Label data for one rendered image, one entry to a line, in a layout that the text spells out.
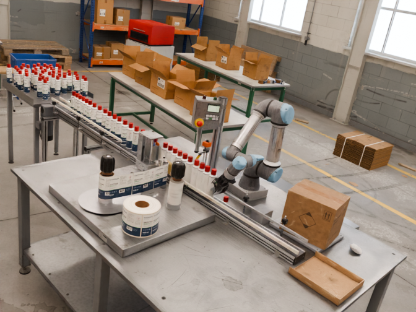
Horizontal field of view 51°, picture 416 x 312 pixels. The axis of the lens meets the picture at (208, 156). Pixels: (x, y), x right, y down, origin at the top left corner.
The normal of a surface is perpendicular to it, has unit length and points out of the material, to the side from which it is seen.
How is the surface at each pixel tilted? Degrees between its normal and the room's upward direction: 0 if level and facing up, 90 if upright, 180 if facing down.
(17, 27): 90
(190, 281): 0
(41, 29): 90
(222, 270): 0
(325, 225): 90
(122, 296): 0
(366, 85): 90
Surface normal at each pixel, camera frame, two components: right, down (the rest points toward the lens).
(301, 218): -0.58, 0.23
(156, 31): 0.73, 0.36
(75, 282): 0.15, -0.92
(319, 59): -0.80, 0.11
